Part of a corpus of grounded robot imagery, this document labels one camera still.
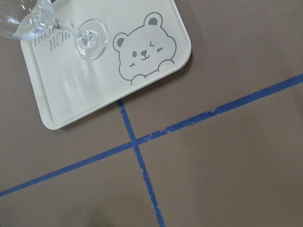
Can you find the cream bear serving tray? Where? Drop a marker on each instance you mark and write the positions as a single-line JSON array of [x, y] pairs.
[[147, 41]]

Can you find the clear wine glass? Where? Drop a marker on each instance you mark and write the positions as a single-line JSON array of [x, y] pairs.
[[29, 19]]

